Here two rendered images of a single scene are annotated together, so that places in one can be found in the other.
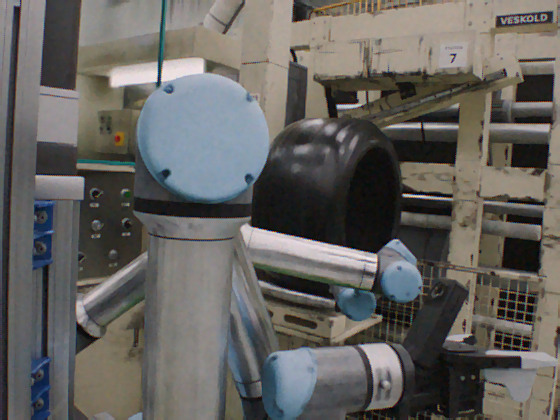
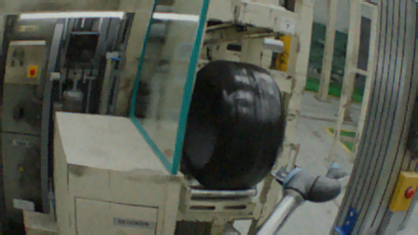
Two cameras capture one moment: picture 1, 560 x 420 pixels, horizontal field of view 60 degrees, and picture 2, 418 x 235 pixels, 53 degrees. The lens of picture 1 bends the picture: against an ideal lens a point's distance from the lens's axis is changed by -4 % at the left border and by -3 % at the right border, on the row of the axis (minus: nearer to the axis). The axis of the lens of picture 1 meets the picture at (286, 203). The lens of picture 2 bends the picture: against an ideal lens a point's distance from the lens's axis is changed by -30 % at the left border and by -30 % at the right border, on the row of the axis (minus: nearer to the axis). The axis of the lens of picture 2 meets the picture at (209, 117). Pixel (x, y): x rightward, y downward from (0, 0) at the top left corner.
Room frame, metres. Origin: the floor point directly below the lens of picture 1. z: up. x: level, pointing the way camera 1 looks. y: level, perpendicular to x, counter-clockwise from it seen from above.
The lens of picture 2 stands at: (0.39, 2.08, 1.87)
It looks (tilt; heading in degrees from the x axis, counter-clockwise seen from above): 15 degrees down; 302
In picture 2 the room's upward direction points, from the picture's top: 11 degrees clockwise
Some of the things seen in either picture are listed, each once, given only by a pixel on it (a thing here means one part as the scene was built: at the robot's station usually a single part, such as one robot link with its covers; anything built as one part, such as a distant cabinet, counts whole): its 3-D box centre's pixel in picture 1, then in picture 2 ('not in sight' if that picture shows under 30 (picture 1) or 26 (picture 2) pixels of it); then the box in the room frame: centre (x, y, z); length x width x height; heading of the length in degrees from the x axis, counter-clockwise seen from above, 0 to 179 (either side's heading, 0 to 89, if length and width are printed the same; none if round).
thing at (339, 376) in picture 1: (314, 384); not in sight; (0.55, -0.04, 1.04); 0.11 x 0.08 x 0.09; 110
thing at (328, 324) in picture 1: (289, 314); (217, 204); (1.57, -0.03, 0.84); 0.36 x 0.09 x 0.06; 56
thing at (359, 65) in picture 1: (400, 64); (240, 11); (1.86, -0.38, 1.71); 0.61 x 0.25 x 0.15; 56
